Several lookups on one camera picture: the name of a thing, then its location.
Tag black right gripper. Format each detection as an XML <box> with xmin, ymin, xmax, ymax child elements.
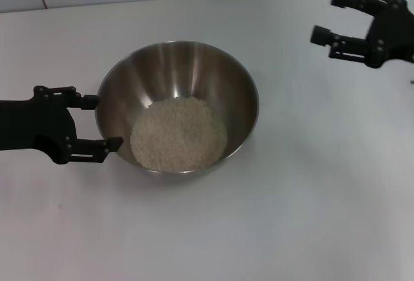
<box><xmin>310</xmin><ymin>0</ymin><xmax>414</xmax><ymax>69</ymax></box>

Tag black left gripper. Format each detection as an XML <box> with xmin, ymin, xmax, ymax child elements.
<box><xmin>0</xmin><ymin>85</ymin><xmax>124</xmax><ymax>165</ymax></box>

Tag white rice grains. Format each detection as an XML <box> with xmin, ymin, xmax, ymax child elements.
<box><xmin>129</xmin><ymin>96</ymin><xmax>229</xmax><ymax>172</ymax></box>

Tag stainless steel mixing bowl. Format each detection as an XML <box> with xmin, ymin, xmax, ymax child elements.
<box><xmin>96</xmin><ymin>40</ymin><xmax>260</xmax><ymax>183</ymax></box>

